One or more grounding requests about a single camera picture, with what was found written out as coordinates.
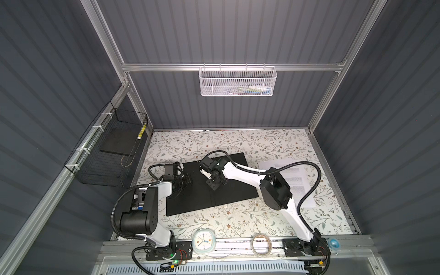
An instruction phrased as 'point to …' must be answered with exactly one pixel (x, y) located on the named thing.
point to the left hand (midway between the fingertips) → (191, 179)
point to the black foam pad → (122, 141)
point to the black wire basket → (106, 154)
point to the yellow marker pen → (141, 133)
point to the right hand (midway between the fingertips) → (216, 185)
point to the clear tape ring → (252, 245)
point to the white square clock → (204, 240)
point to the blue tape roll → (334, 243)
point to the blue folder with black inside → (199, 195)
